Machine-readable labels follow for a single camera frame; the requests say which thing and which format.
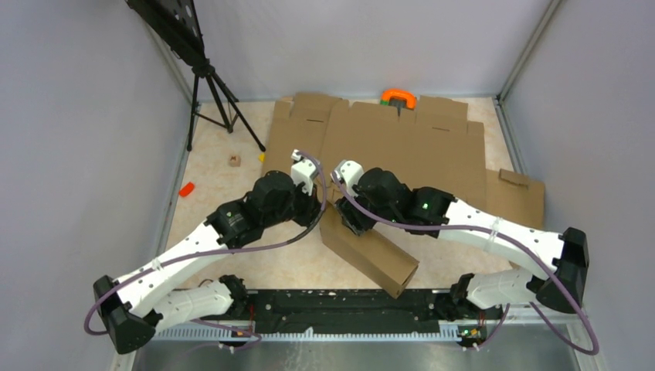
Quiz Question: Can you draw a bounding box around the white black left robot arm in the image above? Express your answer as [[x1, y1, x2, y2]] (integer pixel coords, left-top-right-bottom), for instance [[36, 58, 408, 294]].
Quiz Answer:
[[84, 162, 327, 355]]

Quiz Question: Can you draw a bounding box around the small wooden letter cube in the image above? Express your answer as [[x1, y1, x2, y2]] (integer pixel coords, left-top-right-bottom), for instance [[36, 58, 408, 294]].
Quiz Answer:
[[228, 155, 242, 167]]

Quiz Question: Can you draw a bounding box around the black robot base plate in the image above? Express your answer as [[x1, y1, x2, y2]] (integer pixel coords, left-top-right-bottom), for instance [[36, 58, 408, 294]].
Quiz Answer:
[[237, 289, 502, 335]]

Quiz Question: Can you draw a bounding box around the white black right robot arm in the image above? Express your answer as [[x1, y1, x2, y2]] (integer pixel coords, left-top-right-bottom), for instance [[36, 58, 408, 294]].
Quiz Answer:
[[331, 161, 589, 318]]

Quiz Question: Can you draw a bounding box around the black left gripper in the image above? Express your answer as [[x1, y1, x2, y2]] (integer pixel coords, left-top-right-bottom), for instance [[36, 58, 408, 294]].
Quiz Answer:
[[264, 178, 325, 229]]

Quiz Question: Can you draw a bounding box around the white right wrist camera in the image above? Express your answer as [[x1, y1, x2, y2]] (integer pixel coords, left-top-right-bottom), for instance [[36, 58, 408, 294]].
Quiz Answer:
[[331, 160, 364, 197]]

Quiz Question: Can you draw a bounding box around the white slotted cable duct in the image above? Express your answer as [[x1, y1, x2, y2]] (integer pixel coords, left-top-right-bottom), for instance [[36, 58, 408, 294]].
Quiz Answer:
[[153, 323, 482, 343]]

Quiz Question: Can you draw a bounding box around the small orange block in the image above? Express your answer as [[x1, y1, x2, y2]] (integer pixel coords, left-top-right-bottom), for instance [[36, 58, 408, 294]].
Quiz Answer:
[[178, 182, 195, 198]]

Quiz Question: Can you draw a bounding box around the orange green toy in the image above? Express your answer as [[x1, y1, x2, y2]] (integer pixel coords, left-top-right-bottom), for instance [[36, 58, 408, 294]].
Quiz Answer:
[[379, 89, 417, 113]]

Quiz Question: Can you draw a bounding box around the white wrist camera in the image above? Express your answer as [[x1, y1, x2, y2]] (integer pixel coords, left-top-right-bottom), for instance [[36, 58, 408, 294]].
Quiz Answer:
[[290, 149, 321, 196], [331, 160, 364, 197]]

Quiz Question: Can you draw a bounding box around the brown cardboard box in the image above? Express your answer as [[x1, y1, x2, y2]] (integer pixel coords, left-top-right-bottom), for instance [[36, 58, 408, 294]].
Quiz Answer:
[[320, 205, 419, 298]]

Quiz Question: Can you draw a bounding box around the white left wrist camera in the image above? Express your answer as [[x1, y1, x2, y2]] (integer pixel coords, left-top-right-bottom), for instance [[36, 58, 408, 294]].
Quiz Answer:
[[290, 149, 321, 196]]

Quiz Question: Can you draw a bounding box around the flat cardboard sheet pile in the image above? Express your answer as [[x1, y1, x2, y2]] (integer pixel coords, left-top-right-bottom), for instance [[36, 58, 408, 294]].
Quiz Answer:
[[258, 92, 488, 212]]

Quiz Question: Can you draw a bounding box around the black tripod music stand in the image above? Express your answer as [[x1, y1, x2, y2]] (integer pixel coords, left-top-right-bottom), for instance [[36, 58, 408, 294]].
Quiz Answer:
[[126, 0, 266, 152]]

